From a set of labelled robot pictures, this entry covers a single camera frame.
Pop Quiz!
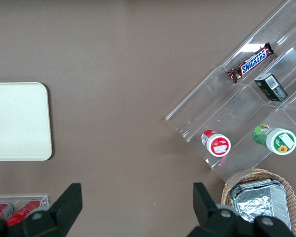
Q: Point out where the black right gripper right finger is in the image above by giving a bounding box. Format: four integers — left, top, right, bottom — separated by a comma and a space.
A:
187, 182, 296, 237

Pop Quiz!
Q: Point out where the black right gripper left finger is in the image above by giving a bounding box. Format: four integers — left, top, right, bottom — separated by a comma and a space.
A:
0, 183, 83, 237

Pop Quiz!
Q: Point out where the light woven wicker basket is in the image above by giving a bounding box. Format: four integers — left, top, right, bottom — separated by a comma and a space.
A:
221, 168, 296, 235

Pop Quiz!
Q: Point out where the cream rectangular plastic tray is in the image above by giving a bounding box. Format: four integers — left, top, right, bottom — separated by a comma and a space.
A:
0, 82, 53, 161

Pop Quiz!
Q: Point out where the red soda can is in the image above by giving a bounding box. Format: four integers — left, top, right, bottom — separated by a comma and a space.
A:
6, 200, 41, 227
0, 202, 14, 221

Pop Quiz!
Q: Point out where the aluminium foil food container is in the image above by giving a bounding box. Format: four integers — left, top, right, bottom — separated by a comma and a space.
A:
229, 178, 293, 232

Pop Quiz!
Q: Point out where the red white lidded cup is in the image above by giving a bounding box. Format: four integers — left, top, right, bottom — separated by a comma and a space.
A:
200, 129, 231, 158

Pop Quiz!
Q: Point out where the green white lidded cup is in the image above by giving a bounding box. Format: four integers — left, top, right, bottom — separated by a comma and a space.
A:
252, 124, 296, 156

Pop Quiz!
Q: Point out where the clear acrylic tiered display stand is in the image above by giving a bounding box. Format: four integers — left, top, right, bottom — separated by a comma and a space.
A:
164, 0, 296, 183

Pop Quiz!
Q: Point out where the small black carton box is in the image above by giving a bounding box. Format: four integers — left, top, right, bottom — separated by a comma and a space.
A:
254, 73, 289, 102

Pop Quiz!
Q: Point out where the Snickers chocolate bar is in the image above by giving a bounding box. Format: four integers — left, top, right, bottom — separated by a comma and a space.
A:
226, 42, 275, 83

